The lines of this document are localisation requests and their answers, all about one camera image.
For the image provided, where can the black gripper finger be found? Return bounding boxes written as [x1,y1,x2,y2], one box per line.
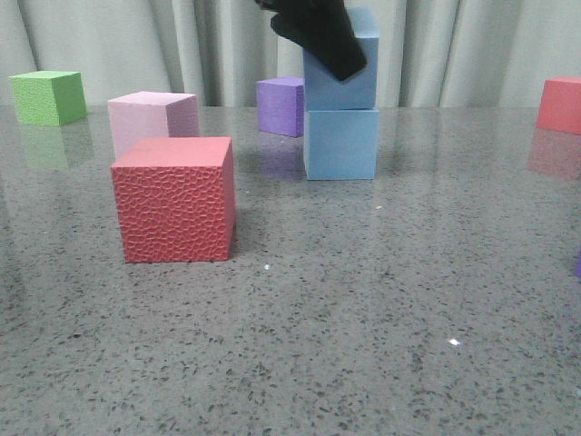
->
[256,0,367,82]

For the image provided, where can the light blue foam cube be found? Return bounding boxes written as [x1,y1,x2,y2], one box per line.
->
[303,6,379,111]

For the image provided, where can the purple foam cube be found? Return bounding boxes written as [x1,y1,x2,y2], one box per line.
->
[255,76,304,137]

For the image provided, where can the grey-green curtain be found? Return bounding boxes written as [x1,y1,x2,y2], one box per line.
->
[1,1,580,107]

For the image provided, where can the pink foam cube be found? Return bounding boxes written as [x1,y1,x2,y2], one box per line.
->
[107,91,200,158]

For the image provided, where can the large red textured cube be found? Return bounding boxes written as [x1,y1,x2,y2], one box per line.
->
[111,136,236,263]

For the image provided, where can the red foam cube far right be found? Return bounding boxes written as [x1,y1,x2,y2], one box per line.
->
[537,76,581,134]

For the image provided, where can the green foam cube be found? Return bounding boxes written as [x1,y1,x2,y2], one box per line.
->
[9,71,88,126]

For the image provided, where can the purple cube at right edge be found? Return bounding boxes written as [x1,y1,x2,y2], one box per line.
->
[574,254,581,280]

